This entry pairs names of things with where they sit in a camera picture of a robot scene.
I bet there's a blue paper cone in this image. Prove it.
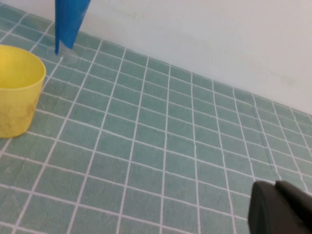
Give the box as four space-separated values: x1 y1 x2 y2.
47 0 91 64

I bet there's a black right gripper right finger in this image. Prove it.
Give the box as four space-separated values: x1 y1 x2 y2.
275 180 312 220

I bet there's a green checkered tablecloth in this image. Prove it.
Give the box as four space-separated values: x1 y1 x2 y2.
0 3 312 234

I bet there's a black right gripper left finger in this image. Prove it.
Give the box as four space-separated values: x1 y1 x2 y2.
248 181 312 234

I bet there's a yellow plastic cup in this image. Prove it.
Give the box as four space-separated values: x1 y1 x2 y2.
0 45 47 139

